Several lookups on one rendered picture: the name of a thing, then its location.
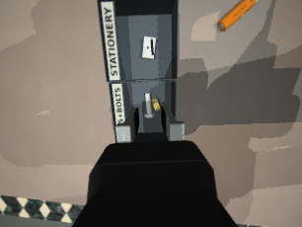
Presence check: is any white bolt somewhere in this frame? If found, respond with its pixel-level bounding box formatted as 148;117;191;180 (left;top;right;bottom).
145;94;155;118

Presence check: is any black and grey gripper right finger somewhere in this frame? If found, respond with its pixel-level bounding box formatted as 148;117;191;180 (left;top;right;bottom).
161;107;185;141

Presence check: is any dark grey rack of bins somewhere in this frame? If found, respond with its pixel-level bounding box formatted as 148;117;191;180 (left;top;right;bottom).
97;0;179;143

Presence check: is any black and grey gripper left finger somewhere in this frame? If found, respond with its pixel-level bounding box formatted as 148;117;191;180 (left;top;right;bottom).
115;108;139;143

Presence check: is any brass hex nut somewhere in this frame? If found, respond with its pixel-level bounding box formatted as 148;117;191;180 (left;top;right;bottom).
152;98;161;111

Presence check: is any orange aa battery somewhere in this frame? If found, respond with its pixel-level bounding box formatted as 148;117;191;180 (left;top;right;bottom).
218;0;258;32

